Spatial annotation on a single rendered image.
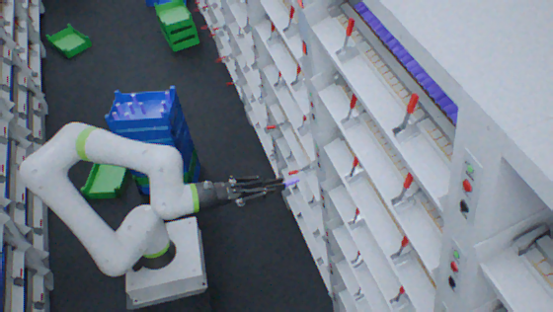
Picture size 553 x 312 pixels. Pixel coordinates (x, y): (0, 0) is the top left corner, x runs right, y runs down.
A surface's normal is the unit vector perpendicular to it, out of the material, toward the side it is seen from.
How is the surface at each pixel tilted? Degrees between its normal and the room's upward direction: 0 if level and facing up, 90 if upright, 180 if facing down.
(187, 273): 2
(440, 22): 0
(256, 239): 0
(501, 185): 90
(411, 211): 17
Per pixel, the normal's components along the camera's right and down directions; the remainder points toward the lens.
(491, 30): -0.13, -0.70
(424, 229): -0.40, -0.58
